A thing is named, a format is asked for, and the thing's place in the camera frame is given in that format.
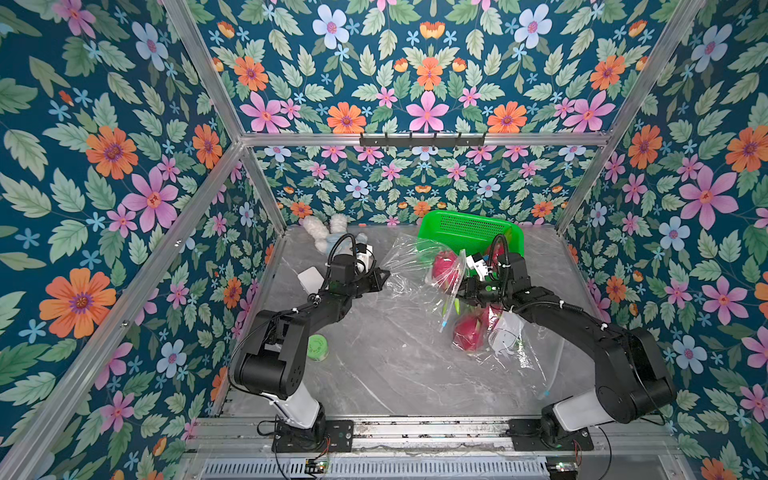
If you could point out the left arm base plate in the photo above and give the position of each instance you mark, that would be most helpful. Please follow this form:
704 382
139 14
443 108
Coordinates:
326 436

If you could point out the pink dragon fruit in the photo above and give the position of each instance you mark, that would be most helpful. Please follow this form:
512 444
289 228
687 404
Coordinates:
446 270
473 329

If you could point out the black hook rail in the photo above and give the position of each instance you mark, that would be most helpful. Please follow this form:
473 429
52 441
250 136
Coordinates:
409 140

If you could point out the white plush bear toy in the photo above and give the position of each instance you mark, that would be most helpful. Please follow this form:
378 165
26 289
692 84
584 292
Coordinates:
326 234

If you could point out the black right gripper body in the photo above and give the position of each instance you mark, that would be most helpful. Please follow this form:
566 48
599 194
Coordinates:
475 288

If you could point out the clear zip-top bag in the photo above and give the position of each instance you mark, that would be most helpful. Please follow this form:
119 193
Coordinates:
524 352
410 288

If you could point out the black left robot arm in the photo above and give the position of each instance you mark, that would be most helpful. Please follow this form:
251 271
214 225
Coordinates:
270 361

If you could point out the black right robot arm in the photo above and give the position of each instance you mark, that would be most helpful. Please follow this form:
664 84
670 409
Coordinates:
631 378

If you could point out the white rectangular box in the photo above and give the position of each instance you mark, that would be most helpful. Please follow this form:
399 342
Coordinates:
311 280

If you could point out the green plastic basket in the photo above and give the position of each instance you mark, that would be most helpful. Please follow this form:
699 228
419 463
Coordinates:
471 233

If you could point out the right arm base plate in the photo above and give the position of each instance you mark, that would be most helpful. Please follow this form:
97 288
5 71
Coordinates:
544 434

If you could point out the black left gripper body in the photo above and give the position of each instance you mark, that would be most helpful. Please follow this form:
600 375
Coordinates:
359 285

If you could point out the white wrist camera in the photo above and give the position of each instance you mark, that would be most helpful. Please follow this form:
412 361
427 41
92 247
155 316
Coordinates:
364 258
477 266

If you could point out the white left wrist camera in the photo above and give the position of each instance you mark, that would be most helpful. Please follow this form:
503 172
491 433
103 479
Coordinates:
364 258

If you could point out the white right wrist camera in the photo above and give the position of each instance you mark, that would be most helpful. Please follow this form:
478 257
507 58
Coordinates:
477 266

